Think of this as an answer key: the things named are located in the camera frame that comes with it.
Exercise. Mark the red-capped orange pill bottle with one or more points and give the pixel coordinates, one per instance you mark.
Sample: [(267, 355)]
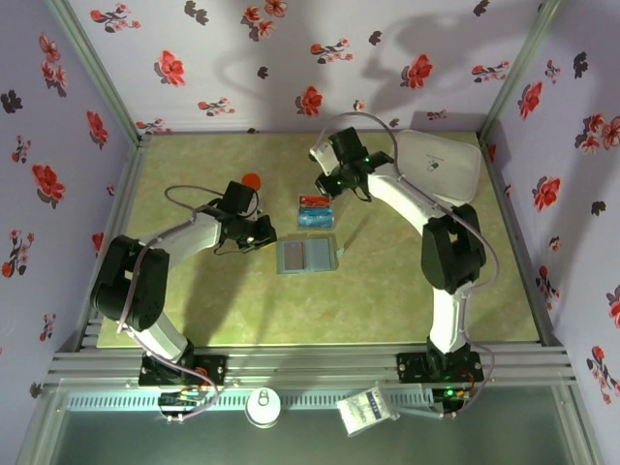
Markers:
[(252, 180)]

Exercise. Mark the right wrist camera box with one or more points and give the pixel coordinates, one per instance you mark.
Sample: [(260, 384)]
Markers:
[(323, 157)]

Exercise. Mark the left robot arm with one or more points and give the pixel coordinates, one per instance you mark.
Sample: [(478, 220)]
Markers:
[(131, 281)]

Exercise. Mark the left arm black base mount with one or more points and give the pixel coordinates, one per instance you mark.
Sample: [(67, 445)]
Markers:
[(208, 370)]

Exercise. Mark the aluminium frame post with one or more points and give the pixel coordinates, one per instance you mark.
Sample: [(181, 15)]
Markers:
[(523, 58), (91, 58)]

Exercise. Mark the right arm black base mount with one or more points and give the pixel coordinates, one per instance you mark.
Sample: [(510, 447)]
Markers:
[(412, 368)]

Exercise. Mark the brown credit card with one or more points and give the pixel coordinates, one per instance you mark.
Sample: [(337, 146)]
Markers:
[(293, 256)]

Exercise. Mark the grey-green card holder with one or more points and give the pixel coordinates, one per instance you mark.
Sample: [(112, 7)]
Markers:
[(319, 254)]

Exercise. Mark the white label tag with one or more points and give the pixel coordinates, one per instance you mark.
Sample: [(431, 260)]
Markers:
[(364, 412)]

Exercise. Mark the silver tin can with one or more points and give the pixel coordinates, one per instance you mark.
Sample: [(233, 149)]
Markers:
[(263, 408)]

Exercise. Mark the white medicine box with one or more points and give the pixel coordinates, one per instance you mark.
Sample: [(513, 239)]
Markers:
[(436, 164)]

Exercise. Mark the aluminium front frame rail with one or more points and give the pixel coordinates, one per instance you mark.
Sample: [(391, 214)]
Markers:
[(310, 365)]

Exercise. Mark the aluminium side rail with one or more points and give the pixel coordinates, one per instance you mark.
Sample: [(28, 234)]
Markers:
[(504, 194), (125, 194)]

